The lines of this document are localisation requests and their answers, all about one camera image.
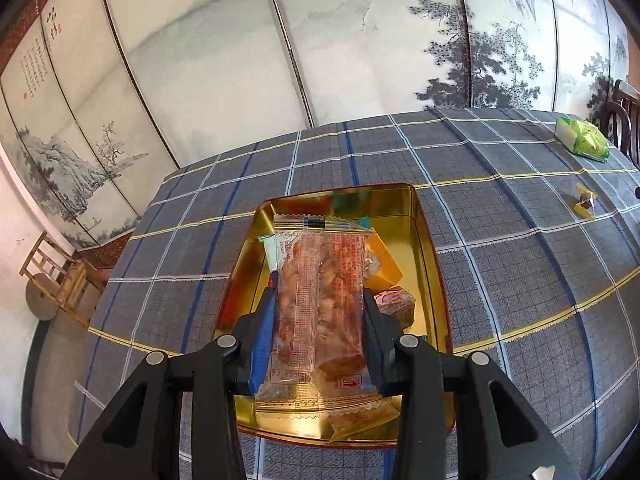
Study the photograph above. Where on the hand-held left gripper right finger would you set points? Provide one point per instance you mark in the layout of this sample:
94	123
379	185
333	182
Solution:
382	355

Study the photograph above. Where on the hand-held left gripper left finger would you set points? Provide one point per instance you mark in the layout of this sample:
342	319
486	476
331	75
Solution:
257	360

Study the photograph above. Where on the pink patterned small packet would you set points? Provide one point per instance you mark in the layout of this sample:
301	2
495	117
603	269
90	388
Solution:
397	305

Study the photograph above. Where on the orange snack packet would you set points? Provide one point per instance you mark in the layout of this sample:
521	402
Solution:
385	265

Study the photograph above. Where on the red tin box gold interior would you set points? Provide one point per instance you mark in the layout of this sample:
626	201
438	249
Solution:
415	240

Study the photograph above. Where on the blue grey plaid tablecloth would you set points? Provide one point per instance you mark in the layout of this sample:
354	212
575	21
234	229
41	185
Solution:
500	260

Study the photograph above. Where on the bamboo chair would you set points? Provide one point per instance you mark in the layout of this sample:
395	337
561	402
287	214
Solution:
75	280

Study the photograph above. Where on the round wooden disc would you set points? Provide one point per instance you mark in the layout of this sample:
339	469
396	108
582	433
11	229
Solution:
42	302

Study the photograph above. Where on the yellow wrapped candy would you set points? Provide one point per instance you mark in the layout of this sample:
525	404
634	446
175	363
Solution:
584	205

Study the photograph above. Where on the green and white packet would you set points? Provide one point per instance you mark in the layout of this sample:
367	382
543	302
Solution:
585	140

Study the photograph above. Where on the painted landscape folding screen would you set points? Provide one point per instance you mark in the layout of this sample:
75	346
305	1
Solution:
250	60

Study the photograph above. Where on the dark wooden chair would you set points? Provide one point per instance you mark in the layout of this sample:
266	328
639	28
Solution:
612	115

